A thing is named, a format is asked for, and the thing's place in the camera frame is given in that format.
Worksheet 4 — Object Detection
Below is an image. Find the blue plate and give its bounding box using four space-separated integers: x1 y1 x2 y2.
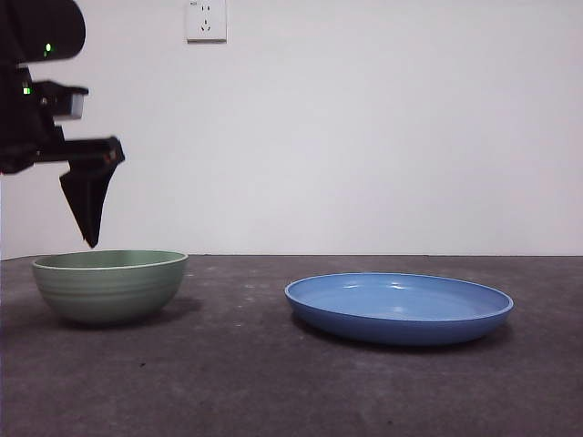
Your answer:
284 271 516 346

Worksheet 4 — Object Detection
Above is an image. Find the white wall socket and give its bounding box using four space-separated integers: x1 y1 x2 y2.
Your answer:
185 0 228 45

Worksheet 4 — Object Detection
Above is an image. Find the pale grey left wrist camera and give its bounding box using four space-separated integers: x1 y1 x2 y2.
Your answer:
67 93 89 121

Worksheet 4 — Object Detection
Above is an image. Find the green ribbed bowl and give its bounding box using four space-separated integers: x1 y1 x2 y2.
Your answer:
30 249 189 325

